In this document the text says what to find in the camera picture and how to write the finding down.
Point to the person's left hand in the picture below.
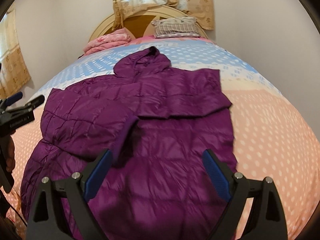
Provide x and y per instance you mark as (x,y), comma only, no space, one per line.
(8,148)

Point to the purple puffer jacket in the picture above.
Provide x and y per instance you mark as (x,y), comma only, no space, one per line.
(157,120)

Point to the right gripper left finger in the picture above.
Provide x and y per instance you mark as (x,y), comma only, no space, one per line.
(47,217)

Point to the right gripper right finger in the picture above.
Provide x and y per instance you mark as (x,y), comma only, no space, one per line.
(266,218)

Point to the striped grey pillow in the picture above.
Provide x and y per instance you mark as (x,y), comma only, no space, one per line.
(176,27)

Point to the cream wooden headboard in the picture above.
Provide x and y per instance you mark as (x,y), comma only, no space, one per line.
(139,24)

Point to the folded pink blanket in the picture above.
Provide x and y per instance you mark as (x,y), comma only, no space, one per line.
(117,38)

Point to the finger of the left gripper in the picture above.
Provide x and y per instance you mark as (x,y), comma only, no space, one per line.
(31,105)
(5,103)

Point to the polka dot bed sheet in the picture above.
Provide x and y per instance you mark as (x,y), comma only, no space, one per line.
(271,138)

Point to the beige window curtain left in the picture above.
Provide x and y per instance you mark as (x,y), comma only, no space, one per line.
(14,73)

